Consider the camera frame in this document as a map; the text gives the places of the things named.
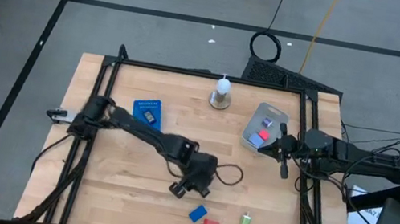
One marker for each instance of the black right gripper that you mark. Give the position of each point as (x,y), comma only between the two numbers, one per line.
(291,148)

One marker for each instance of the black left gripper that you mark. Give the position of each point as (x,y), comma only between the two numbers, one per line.
(195,187)

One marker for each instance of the small red cube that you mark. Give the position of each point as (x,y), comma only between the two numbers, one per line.
(264,134)

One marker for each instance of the light blue adapter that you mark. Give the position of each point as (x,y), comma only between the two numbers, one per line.
(255,140)

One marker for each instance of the blue box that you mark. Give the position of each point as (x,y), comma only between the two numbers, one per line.
(198,213)

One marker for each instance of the small purple adapter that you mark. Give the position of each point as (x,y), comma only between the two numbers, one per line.
(267,122)

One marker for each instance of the navy framed card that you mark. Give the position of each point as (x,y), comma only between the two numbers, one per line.
(149,117)

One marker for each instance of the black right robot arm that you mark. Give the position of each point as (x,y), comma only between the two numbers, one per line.
(371,159)

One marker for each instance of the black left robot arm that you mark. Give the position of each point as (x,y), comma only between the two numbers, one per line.
(140,128)

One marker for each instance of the white plastic bin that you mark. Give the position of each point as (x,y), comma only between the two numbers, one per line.
(277,114)

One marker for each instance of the small green adapter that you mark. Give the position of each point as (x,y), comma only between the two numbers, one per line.
(245,220)

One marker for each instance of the black perforated panel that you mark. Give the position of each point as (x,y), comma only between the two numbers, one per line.
(267,72)

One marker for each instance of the bulb lamp on wooden base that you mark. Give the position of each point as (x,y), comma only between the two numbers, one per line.
(223,87)

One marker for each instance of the blue plastic basket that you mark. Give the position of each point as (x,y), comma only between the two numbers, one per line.
(144,104)

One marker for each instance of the black diagonal stand leg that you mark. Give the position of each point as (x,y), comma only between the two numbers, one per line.
(377,198)

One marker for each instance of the black metal table frame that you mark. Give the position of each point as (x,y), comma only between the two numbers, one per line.
(210,76)

